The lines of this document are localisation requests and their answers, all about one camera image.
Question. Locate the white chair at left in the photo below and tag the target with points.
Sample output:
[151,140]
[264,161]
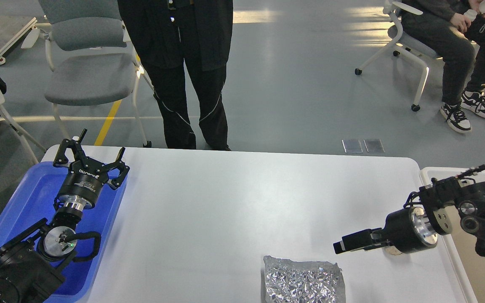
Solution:
[25,138]

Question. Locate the crumpled brown paper ball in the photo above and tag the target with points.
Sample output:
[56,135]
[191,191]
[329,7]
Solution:
[392,250]

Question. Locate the grey office chair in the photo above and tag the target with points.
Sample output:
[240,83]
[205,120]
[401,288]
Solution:
[94,79]

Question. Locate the right floor outlet plate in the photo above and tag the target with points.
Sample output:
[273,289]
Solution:
[374,146]

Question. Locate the blue plastic tray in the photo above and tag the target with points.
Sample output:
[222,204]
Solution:
[33,200]

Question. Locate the silver foil sheet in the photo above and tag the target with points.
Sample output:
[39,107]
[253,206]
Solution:
[288,281]

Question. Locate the seated person in black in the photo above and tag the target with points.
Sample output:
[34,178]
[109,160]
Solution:
[455,29]

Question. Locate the standing person in black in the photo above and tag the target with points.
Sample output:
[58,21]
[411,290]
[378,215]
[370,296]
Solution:
[175,38]

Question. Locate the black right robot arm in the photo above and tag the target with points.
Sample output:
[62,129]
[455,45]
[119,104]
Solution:
[461,192]

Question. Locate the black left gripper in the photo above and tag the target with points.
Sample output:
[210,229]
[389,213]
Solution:
[81,182]

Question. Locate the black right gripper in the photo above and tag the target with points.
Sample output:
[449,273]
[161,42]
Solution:
[408,230]

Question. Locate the left floor outlet plate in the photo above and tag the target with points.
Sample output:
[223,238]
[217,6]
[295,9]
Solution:
[352,146]

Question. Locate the white wheeled chair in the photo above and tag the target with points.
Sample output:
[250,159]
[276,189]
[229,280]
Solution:
[403,44]

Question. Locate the beige plastic bin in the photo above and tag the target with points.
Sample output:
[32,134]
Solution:
[460,242]

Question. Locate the floor outlet plate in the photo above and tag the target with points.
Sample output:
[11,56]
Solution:
[374,146]
[352,146]

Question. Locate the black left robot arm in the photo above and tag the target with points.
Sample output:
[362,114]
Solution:
[54,228]

